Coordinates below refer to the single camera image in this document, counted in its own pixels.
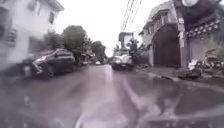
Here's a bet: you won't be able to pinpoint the white vehicle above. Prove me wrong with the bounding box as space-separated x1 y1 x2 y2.
110 53 134 71

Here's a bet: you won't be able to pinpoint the distant tall building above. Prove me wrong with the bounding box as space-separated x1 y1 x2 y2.
117 31 135 54

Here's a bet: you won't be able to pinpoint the wet grey asphalt road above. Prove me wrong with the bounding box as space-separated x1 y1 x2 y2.
0 63 224 128

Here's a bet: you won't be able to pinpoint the row of trees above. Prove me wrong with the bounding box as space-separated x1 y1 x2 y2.
43 24 108 66

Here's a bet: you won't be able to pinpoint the building with arched dark gate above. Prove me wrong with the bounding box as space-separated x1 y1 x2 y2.
138 0 224 69

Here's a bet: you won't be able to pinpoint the dark parked suv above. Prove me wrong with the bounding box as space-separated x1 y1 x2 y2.
19 48 77 80

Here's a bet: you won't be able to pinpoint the raised concrete kerb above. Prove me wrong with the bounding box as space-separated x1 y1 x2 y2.
136 68 224 90

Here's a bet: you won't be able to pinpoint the concrete utility pole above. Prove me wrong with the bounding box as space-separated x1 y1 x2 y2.
173 0 190 70

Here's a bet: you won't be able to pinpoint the pile of rubble and debris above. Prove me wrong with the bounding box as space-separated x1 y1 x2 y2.
174 48 224 81

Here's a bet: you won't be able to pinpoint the pale multi-storey building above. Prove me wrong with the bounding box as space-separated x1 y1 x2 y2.
0 0 65 73

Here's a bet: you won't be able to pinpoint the overhead wires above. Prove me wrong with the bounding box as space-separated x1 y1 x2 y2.
119 0 144 34

